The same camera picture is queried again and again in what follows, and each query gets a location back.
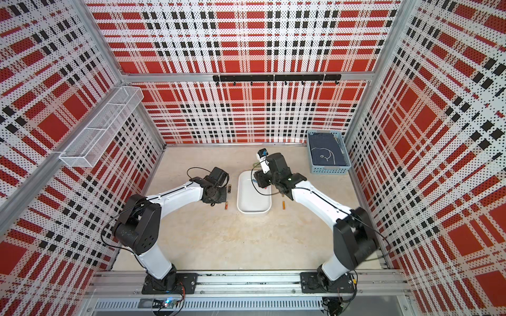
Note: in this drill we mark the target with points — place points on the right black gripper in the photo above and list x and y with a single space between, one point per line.
261 178

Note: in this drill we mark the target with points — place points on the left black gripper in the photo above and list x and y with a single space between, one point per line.
223 197

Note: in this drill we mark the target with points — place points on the white plastic storage tray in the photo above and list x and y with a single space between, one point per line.
251 199

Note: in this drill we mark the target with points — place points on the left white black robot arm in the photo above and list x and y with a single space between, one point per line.
141 221

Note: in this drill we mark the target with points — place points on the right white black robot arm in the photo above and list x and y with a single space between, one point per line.
354 238

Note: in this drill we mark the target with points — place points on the dark blue cloth in basket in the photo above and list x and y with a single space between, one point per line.
326 150

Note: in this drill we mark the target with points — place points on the light blue plastic basket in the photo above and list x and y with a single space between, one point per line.
320 170

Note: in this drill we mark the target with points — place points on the green circuit board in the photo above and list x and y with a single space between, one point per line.
164 304

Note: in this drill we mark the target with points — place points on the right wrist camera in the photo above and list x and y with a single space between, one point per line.
262 153

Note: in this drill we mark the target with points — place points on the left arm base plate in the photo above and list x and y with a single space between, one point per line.
171 284

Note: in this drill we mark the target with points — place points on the black hook rail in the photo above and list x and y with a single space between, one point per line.
277 78

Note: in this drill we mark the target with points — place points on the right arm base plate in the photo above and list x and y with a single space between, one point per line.
318 283

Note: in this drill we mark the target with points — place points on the white wire mesh shelf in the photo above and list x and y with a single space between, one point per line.
89 145

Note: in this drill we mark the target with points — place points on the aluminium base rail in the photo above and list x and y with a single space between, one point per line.
278 292

